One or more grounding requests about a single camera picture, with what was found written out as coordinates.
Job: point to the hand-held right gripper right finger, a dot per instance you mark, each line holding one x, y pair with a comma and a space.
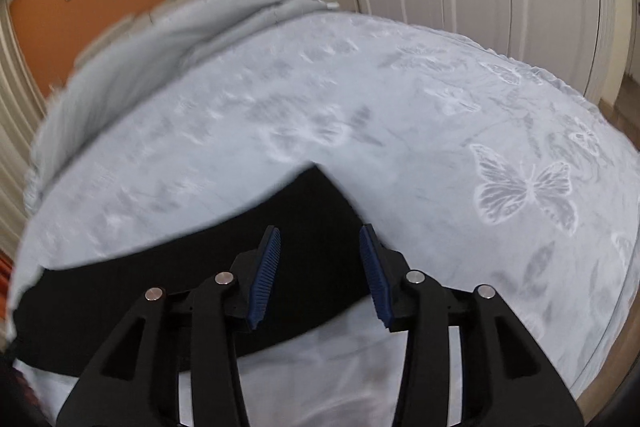
375, 274

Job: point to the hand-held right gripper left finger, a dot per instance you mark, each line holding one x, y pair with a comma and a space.
265, 279

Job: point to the black pants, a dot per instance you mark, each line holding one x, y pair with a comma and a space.
300, 217

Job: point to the butterfly print bed sheet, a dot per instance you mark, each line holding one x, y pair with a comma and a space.
400, 132

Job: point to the grey duvet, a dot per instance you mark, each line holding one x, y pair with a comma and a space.
175, 37

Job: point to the cream pleated curtain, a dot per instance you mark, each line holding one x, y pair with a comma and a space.
17, 117

